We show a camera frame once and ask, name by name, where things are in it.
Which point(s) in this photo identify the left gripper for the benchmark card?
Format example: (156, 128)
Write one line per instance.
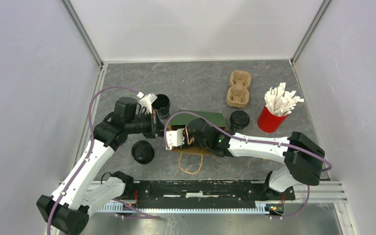
(157, 128)

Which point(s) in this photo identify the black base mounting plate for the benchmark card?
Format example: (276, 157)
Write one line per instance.
(206, 194)

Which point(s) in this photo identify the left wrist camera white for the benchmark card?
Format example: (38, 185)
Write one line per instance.
(146, 100)

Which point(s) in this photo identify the slotted cable duct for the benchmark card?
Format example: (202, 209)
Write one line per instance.
(257, 208)

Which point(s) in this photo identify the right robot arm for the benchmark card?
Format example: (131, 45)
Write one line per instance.
(302, 159)

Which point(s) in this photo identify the white paper stick bundle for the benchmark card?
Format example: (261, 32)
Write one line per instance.
(280, 102)

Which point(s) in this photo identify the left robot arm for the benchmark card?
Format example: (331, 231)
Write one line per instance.
(71, 205)

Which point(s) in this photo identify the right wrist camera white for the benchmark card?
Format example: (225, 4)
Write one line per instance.
(174, 138)

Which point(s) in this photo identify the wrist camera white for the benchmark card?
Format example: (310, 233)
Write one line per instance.
(146, 100)
(174, 138)

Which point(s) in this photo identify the green paper bag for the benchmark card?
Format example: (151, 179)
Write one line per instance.
(202, 132)

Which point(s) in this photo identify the black coffee cup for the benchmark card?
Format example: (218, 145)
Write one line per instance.
(162, 106)
(239, 120)

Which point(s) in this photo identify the cardboard two-cup carrier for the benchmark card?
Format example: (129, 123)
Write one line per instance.
(238, 94)

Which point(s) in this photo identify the red cup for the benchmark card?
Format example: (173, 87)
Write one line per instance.
(268, 122)

